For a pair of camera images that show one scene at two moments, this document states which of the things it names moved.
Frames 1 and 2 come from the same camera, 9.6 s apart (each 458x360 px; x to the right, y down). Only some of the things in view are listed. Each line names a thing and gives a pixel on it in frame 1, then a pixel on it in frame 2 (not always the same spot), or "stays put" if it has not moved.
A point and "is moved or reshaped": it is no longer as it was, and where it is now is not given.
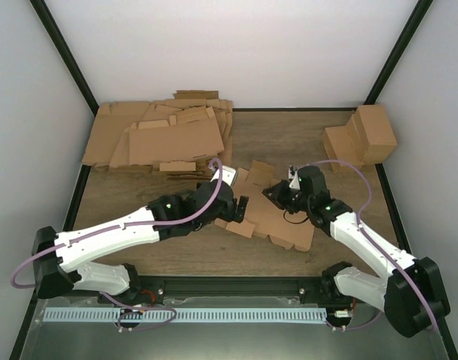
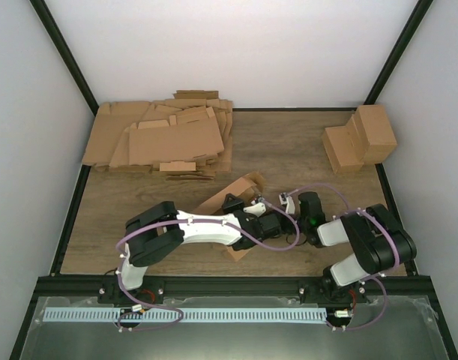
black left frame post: (67, 54) stays put
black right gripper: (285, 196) → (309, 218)
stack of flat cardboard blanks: (182, 137) stays put
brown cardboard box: (263, 216) is moved or reshaped
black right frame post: (398, 52) stays put
